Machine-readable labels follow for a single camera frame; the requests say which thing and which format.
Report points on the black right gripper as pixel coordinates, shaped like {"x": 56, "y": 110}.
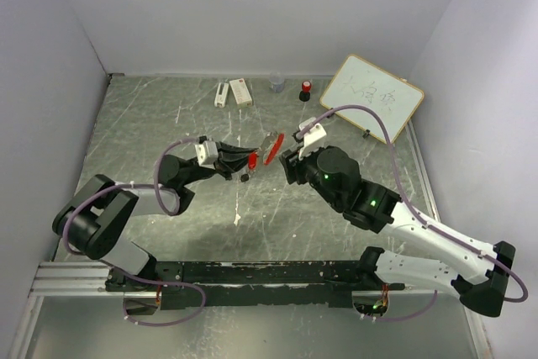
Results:
{"x": 293, "y": 165}

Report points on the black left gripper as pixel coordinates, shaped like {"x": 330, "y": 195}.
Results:
{"x": 231, "y": 158}

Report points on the red handled metal key holder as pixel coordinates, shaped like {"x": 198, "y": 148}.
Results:
{"x": 269, "y": 147}

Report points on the red usb stick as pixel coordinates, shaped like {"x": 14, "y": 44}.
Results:
{"x": 252, "y": 162}

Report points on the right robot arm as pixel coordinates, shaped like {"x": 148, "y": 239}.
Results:
{"x": 473, "y": 270}

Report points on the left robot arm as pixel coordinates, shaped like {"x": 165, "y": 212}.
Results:
{"x": 93, "y": 222}

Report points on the white green staple box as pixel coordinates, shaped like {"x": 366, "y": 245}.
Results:
{"x": 241, "y": 93}

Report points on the white stapler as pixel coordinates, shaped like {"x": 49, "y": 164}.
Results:
{"x": 221, "y": 95}

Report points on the red black stamp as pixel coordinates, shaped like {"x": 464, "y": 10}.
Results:
{"x": 304, "y": 94}

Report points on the clear paperclip jar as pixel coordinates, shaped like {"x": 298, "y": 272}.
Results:
{"x": 276, "y": 82}

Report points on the yellow framed whiteboard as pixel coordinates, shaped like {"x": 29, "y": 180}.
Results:
{"x": 359, "y": 82}

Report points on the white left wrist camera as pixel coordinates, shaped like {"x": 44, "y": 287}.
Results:
{"x": 206, "y": 152}

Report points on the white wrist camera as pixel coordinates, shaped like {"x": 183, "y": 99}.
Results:
{"x": 312, "y": 140}
{"x": 206, "y": 152}

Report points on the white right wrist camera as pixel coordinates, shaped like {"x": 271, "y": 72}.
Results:
{"x": 312, "y": 140}

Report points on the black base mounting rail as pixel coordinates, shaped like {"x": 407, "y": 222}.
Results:
{"x": 238, "y": 284}

